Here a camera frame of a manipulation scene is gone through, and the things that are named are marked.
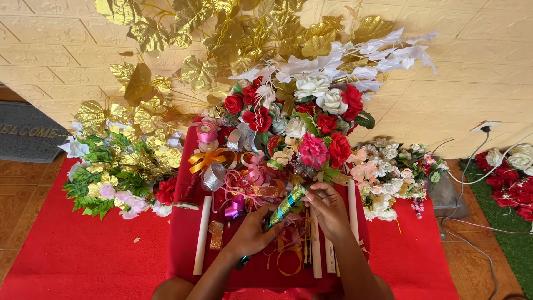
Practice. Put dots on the person's right hand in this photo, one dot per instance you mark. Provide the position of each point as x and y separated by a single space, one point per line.
335 216

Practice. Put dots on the thin orange ribbon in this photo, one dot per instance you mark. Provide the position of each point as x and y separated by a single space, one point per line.
291 271

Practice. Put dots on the orange gold ribbon bow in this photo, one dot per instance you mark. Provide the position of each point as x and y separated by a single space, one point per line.
206 159

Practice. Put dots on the silver ribbon loops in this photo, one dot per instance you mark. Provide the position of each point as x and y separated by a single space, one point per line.
239 139

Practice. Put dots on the red and white rose heap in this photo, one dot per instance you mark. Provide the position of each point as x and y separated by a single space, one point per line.
506 179

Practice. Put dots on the red cloth covered table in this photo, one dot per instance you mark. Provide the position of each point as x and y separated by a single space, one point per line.
183 233

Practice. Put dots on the gold glitter ribbon strip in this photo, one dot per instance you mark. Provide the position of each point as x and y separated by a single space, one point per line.
216 235

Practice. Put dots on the copper glitter ribbon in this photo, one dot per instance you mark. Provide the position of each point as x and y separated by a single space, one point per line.
266 190

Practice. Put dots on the grey plastic bag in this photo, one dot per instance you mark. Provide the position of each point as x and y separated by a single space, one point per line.
445 196

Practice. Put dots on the thin black stick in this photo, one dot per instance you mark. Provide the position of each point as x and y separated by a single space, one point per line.
307 246

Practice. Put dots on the person's left hand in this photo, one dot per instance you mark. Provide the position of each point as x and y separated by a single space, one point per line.
250 235

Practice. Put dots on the person's left knee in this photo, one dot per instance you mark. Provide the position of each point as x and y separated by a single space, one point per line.
171 289

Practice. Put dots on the green gold leaf flower heap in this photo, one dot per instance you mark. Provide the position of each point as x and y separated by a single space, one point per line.
112 166

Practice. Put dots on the pastel white pink flower bunch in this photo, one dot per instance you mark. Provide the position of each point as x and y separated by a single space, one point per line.
387 175

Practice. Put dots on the green artificial grass mat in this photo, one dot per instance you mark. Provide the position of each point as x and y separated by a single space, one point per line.
516 246

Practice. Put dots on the white wall socket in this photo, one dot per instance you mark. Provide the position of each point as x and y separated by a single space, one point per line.
485 125

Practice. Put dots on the red white pink flower bouquet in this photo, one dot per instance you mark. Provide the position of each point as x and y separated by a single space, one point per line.
312 121

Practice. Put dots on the grey doormat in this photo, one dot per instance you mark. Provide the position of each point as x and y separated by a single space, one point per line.
25 131

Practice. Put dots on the pink curled ribbon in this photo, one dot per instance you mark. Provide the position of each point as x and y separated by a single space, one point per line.
256 171

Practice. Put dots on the short white plastic pipe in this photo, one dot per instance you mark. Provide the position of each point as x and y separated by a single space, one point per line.
330 256

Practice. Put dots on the long white plastic pipe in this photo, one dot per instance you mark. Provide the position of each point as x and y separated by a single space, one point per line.
353 208
316 250
202 235

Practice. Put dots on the silver ribbon roll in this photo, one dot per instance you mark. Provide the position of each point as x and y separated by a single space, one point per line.
213 177

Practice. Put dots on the purple shiny ribbon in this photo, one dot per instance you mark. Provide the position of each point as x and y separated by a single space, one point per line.
235 206

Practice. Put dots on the white leaf spray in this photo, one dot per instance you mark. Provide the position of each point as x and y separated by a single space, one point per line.
374 56

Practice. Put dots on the red carpet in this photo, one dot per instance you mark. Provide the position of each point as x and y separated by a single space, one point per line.
83 250

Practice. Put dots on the pink ribbon spool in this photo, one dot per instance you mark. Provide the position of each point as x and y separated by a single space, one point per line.
206 131

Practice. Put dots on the gold leaf branches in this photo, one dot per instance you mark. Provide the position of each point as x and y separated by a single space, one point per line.
233 37

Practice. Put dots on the cream ribbon spool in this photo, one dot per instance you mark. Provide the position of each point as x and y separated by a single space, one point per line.
208 146

